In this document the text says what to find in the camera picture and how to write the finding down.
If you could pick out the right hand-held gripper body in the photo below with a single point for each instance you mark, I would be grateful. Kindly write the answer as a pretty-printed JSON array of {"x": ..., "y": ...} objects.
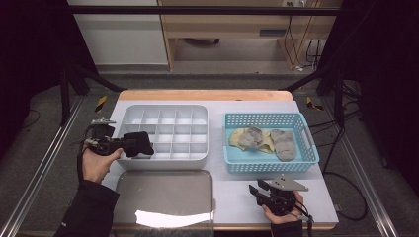
[{"x": 283, "y": 200}]

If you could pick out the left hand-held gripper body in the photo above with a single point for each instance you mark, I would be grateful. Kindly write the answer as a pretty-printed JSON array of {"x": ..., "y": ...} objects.
[{"x": 102, "y": 141}]

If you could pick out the black sock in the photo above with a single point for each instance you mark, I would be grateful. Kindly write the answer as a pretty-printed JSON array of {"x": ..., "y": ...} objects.
[
  {"x": 139, "y": 136},
  {"x": 141, "y": 149}
]

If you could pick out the light blue plastic basket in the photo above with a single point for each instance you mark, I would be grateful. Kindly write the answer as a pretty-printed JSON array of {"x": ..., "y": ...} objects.
[{"x": 296, "y": 164}]

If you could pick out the grey sock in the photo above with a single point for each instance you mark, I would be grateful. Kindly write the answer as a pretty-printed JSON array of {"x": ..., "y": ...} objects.
[
  {"x": 285, "y": 146},
  {"x": 250, "y": 138}
]

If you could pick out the white compartment storage box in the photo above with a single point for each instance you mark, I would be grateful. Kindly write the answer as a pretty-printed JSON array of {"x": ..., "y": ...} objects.
[{"x": 178, "y": 131}]

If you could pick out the translucent grey box lid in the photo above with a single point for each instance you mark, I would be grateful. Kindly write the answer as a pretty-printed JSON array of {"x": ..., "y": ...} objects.
[{"x": 164, "y": 194}]

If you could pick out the person's right hand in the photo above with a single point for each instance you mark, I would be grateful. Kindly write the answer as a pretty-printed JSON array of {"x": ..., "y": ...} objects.
[{"x": 285, "y": 220}]

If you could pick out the person's left hand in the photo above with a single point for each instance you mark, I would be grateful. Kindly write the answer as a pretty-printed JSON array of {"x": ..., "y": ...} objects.
[{"x": 97, "y": 166}]

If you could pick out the white table mat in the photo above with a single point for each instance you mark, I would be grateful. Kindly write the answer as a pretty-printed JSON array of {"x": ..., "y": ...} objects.
[{"x": 237, "y": 204}]

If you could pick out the black yellow tape strip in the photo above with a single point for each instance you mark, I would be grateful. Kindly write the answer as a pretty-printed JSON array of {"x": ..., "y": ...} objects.
[
  {"x": 311, "y": 103},
  {"x": 100, "y": 104}
]

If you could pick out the black metal stand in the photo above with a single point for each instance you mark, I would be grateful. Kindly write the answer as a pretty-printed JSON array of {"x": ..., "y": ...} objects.
[
  {"x": 339, "y": 98},
  {"x": 65, "y": 98}
]

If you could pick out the white cabinet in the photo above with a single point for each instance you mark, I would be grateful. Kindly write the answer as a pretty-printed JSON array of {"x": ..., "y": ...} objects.
[{"x": 122, "y": 39}]

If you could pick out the black curtain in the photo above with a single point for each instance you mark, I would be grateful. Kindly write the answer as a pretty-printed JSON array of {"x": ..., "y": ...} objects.
[
  {"x": 388, "y": 82},
  {"x": 29, "y": 65}
]

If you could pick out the black object under desk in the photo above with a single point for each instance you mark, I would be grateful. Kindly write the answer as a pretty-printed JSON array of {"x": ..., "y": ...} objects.
[{"x": 201, "y": 41}]

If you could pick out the wooden desk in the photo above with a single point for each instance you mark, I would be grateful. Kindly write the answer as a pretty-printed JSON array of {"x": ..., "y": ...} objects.
[{"x": 230, "y": 23}]

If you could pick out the aluminium rail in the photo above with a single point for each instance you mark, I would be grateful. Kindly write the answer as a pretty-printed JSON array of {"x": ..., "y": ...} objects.
[
  {"x": 377, "y": 207},
  {"x": 41, "y": 171}
]

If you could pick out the black frame bar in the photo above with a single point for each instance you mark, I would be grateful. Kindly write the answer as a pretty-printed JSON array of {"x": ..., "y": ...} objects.
[{"x": 197, "y": 10}]

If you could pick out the white wall socket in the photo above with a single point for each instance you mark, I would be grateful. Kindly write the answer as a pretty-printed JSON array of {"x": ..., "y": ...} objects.
[{"x": 294, "y": 3}]

